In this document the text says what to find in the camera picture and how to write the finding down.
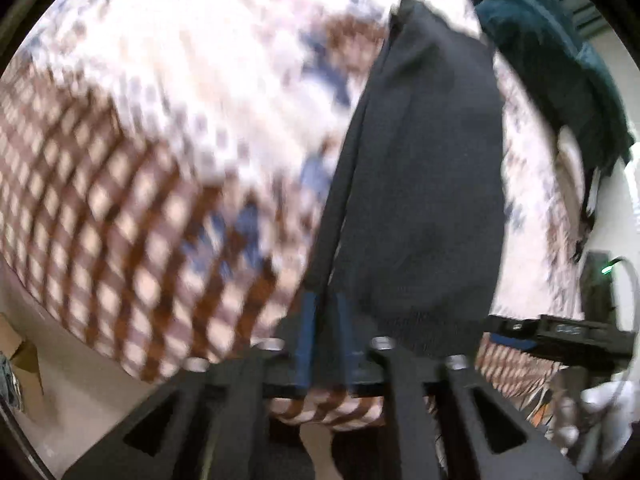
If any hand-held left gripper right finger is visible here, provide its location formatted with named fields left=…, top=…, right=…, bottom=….
left=330, top=292, right=583, bottom=480

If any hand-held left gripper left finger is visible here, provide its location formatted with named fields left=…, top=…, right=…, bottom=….
left=62, top=290, right=321, bottom=480

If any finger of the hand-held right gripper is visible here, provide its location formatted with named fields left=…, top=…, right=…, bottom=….
left=487, top=314, right=543, bottom=348

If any dark striped sweater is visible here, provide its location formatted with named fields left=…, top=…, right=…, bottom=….
left=305, top=0, right=506, bottom=361

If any person's right hand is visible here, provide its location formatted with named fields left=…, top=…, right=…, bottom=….
left=547, top=370, right=636, bottom=461

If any floral bedspread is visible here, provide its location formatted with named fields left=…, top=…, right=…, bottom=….
left=0, top=0, right=591, bottom=433

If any teal plush blanket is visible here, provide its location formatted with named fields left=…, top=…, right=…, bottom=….
left=460, top=0, right=636, bottom=176

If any cardboard box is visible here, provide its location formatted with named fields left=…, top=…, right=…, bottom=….
left=0, top=312, right=45, bottom=411

